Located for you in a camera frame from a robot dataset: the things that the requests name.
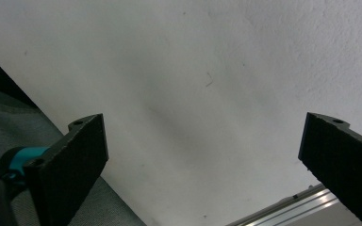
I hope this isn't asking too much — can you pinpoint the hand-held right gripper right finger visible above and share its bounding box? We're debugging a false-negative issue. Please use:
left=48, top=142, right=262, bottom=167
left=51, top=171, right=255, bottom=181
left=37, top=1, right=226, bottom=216
left=298, top=111, right=362, bottom=226

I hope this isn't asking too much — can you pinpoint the aluminium profile rail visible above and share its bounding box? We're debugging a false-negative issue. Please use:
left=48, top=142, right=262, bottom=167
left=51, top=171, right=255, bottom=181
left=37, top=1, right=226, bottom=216
left=225, top=183, right=362, bottom=226

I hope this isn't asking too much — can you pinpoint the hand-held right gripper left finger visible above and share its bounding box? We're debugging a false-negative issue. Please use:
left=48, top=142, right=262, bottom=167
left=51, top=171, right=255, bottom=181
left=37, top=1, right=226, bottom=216
left=23, top=113, right=109, bottom=226

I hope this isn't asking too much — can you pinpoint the grey cloth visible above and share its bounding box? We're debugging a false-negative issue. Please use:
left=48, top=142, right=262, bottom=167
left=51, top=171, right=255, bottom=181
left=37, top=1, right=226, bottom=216
left=0, top=84, right=147, bottom=226

